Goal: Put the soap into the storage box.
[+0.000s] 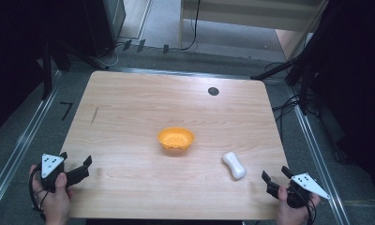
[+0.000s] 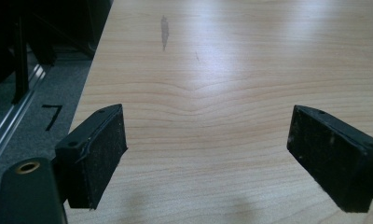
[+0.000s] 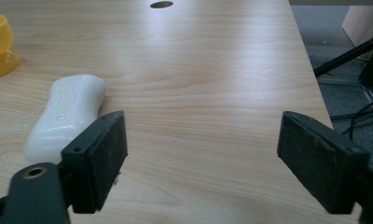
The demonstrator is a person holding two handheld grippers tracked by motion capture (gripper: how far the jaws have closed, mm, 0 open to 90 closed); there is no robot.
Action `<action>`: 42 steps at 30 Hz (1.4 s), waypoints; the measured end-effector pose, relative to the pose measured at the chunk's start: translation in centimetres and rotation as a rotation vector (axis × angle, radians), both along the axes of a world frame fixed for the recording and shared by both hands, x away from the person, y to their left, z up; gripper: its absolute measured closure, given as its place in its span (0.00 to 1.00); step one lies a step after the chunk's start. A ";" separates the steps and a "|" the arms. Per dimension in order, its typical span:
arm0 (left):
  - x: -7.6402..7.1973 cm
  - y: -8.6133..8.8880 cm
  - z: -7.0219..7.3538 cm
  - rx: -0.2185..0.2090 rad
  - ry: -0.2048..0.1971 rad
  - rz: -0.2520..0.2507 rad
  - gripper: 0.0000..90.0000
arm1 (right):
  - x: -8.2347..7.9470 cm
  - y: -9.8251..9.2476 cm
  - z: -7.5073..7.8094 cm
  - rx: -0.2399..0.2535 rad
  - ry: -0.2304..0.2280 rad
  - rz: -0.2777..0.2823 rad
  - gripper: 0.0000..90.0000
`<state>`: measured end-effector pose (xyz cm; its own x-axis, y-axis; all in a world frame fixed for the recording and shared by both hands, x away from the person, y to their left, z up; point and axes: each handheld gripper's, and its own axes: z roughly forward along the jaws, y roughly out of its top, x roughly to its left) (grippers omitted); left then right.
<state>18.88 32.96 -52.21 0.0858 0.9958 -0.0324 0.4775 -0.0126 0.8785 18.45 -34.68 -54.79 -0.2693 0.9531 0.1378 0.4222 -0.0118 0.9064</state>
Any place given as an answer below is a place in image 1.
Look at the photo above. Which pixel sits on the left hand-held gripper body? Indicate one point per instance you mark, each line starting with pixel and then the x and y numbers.
pixel 48 165

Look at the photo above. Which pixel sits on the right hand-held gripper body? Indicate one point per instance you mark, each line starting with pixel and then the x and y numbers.
pixel 307 184

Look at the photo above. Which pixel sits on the white peanut-shaped bottle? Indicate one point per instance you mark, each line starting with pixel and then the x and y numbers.
pixel 235 165

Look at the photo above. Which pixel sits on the orange plastic bowl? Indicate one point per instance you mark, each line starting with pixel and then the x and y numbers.
pixel 175 137

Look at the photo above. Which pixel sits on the person's right hand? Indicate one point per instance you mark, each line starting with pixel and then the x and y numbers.
pixel 293 215

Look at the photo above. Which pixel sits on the person's left hand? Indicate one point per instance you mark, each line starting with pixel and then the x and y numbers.
pixel 56 203

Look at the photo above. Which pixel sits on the grey round table grommet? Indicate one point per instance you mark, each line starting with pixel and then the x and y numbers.
pixel 213 91

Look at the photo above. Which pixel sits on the black cabinet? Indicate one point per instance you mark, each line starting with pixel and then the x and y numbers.
pixel 104 25

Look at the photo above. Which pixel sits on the metal floor rail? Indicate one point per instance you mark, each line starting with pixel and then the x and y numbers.
pixel 320 162
pixel 20 146

